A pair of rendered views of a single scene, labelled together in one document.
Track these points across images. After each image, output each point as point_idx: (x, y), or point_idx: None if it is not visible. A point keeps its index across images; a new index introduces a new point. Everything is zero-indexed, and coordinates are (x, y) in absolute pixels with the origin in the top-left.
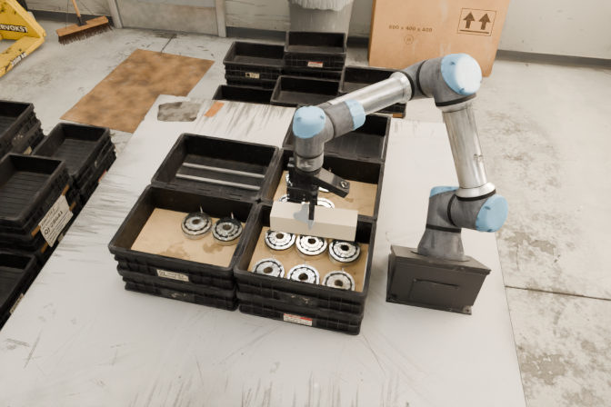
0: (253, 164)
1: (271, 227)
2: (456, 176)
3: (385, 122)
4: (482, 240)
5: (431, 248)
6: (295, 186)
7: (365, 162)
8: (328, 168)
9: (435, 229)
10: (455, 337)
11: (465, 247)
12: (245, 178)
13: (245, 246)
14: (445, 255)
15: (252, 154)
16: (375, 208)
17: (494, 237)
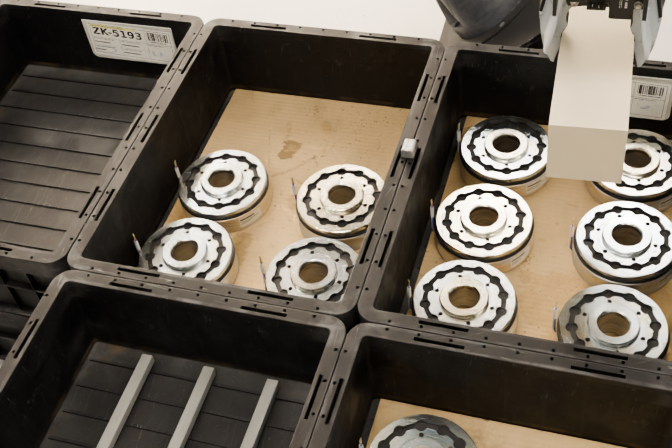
0: (55, 419)
1: (622, 170)
2: None
3: (5, 24)
4: None
5: None
6: None
7: (197, 58)
8: (164, 173)
9: None
10: (655, 52)
11: (404, 9)
12: (128, 444)
13: (579, 347)
14: None
15: (36, 392)
16: (401, 43)
17: None
